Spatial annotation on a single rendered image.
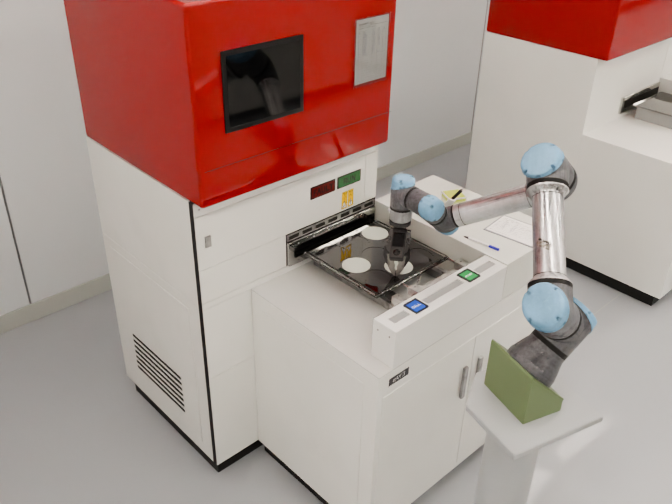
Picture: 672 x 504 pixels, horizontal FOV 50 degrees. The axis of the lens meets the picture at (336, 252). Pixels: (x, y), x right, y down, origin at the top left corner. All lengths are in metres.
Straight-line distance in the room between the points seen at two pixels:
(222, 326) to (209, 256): 0.30
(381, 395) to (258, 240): 0.68
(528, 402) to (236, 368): 1.12
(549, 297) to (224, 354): 1.21
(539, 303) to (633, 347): 2.03
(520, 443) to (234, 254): 1.08
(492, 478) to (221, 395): 1.02
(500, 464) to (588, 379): 1.44
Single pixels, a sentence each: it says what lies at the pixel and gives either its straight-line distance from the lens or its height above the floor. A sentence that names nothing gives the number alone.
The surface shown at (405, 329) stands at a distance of 2.13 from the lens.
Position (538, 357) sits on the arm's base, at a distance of 2.03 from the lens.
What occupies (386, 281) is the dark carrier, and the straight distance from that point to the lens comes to 2.43.
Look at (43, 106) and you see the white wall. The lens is 3.58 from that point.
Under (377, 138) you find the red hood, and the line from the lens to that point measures 2.61.
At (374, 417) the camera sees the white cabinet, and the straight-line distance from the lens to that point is 2.27.
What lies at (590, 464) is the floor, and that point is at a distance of 3.22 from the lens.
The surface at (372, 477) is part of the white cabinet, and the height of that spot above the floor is 0.39.
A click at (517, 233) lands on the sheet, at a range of 2.66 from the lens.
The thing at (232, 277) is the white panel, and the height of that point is 0.90.
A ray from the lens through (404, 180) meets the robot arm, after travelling 2.27.
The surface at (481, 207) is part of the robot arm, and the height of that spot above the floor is 1.21.
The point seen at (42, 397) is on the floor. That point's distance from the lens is 3.50.
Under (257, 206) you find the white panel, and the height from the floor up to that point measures 1.13.
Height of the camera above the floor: 2.24
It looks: 31 degrees down
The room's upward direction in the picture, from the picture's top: 1 degrees clockwise
